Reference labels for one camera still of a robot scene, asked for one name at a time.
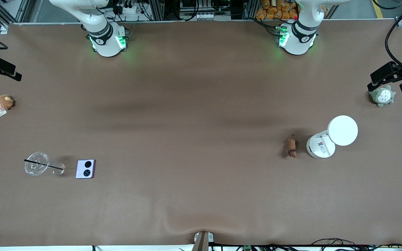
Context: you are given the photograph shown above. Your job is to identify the white power strip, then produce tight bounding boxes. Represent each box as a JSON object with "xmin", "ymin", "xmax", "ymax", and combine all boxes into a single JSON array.
[{"xmin": 184, "ymin": 13, "xmax": 219, "ymax": 21}]

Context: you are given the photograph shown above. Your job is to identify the clear plastic lidded cup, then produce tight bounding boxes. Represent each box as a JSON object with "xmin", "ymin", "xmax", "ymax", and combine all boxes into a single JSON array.
[{"xmin": 24, "ymin": 151, "xmax": 66, "ymax": 176}]

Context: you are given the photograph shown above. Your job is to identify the black looped cable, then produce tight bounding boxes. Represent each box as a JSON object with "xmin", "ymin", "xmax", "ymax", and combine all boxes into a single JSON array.
[{"xmin": 311, "ymin": 238, "xmax": 360, "ymax": 248}]

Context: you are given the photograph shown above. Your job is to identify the brown lion figurine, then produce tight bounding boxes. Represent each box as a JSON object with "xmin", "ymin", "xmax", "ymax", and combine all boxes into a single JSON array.
[{"xmin": 284, "ymin": 134, "xmax": 298, "ymax": 159}]

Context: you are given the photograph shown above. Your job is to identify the black drinking straw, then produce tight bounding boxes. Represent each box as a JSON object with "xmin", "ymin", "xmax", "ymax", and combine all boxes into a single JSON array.
[{"xmin": 24, "ymin": 159, "xmax": 64, "ymax": 170}]

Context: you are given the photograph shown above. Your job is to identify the white round container with lid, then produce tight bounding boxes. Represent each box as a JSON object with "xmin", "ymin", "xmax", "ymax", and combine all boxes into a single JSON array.
[{"xmin": 306, "ymin": 115, "xmax": 359, "ymax": 160}]

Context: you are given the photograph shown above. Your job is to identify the orange plush toys pile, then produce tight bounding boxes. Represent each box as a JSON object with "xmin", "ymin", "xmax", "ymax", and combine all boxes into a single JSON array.
[{"xmin": 255, "ymin": 0, "xmax": 300, "ymax": 20}]

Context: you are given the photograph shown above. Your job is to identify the brown plush toy with tag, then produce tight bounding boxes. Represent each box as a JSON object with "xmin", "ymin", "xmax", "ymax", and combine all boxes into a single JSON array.
[{"xmin": 0, "ymin": 94, "xmax": 15, "ymax": 117}]

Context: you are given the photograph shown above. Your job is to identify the grey totoro plush toy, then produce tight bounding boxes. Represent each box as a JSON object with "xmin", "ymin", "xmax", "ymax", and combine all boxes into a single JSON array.
[{"xmin": 368, "ymin": 85, "xmax": 396, "ymax": 108}]

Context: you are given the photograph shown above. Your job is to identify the black cable bundle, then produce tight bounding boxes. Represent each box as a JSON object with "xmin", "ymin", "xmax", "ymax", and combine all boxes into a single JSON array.
[{"xmin": 210, "ymin": 243, "xmax": 245, "ymax": 251}]

